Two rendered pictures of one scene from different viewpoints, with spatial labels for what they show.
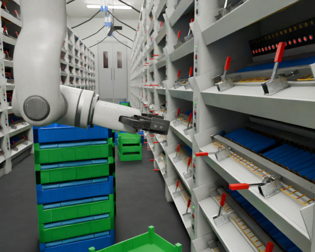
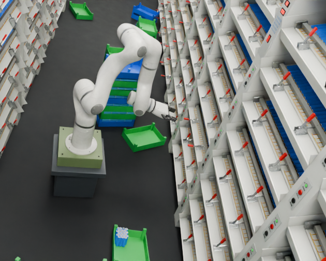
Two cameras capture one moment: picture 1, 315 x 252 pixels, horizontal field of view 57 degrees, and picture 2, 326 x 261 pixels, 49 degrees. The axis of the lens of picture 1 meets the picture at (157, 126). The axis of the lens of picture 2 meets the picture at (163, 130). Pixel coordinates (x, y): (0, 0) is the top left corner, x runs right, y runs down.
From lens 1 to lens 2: 1.70 m
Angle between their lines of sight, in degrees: 31
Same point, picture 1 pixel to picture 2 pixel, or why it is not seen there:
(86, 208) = (125, 109)
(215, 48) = not seen: hidden behind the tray
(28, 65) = (141, 102)
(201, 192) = (182, 124)
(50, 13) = (149, 82)
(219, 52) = not seen: hidden behind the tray
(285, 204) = (199, 155)
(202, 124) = (193, 98)
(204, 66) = (203, 76)
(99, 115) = (154, 112)
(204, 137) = (192, 103)
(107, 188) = not seen: hidden behind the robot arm
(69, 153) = (124, 84)
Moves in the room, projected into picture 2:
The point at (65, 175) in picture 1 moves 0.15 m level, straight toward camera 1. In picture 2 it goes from (119, 93) to (122, 105)
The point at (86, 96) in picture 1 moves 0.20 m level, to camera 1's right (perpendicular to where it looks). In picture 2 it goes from (152, 104) to (183, 113)
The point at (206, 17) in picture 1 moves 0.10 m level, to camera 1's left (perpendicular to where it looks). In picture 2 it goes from (211, 56) to (197, 52)
